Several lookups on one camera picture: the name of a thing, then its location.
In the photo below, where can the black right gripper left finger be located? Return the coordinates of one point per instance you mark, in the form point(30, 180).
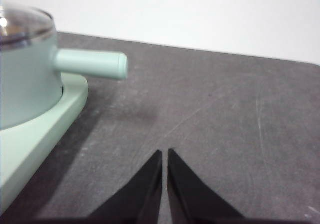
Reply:
point(140, 196)

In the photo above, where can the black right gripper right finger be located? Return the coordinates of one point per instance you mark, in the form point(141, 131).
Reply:
point(190, 196)

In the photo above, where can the glass lid with green knob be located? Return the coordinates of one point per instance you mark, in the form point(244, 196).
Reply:
point(22, 24)

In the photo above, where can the mint green breakfast machine base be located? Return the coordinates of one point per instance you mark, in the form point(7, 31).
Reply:
point(37, 139)

